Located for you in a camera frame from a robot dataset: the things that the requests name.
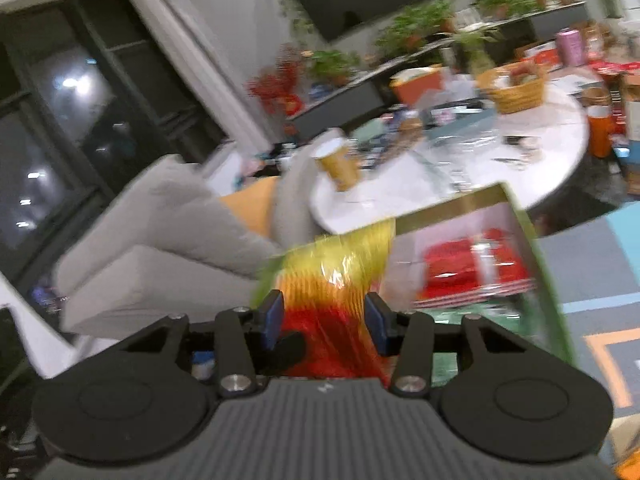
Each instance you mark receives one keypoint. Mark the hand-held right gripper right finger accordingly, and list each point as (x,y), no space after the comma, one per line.
(376,322)

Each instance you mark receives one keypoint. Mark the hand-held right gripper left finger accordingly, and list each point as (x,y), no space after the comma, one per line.
(272,320)

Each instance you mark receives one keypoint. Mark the red yellow striped snack bag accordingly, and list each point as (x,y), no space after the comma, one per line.
(330,270)

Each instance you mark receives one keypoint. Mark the red snack bag white label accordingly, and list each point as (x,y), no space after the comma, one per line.
(450,265)

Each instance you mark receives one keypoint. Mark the green cardboard box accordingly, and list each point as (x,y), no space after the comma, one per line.
(542,265)

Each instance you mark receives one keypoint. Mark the orange cushion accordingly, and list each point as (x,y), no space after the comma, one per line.
(252,205)

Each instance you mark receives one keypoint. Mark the grey fabric sofa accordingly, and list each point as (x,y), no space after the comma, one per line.
(150,270)

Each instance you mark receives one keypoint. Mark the yellow canister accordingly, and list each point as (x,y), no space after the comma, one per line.
(340,167)

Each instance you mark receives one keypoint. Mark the white round coffee table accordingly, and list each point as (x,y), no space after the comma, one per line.
(500,180)

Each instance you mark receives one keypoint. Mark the grey television cabinet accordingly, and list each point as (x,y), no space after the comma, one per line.
(345,105)

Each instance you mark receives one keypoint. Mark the red flower plant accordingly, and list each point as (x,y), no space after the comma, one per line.
(277,82)

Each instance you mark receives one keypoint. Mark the orange tissue box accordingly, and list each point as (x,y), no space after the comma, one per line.
(417,87)

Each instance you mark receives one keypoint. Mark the dark round coffee table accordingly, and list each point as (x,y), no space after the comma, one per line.
(595,185)

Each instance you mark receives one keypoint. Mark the yellow wicker basket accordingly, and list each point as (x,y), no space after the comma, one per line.
(515,92)

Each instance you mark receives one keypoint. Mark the white curtain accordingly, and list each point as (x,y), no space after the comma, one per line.
(200,60)

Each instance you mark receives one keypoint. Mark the dark framed window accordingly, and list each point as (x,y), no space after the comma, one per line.
(75,135)

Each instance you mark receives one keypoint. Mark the grassy plant in glass vase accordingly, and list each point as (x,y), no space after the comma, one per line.
(475,50)

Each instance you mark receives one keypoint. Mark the orange cylinder can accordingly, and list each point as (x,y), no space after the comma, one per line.
(600,132)

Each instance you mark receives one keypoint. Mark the cardboard box blue print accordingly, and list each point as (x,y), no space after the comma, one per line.
(632,110)

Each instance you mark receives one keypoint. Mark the pink box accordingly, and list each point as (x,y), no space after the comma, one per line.
(571,49)

